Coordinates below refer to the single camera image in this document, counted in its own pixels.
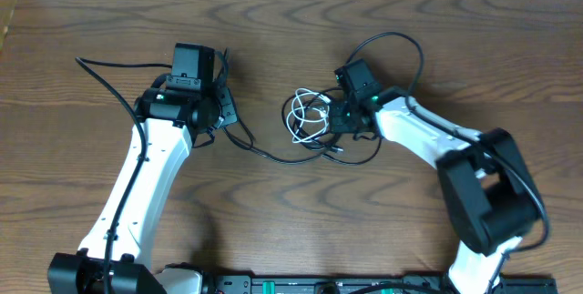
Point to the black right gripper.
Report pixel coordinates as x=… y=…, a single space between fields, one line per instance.
x=336 y=123

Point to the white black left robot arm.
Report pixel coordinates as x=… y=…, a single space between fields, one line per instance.
x=115 y=256

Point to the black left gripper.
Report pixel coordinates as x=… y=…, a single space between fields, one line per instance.
x=230 y=114

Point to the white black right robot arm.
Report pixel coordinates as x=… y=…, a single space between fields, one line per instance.
x=491 y=200

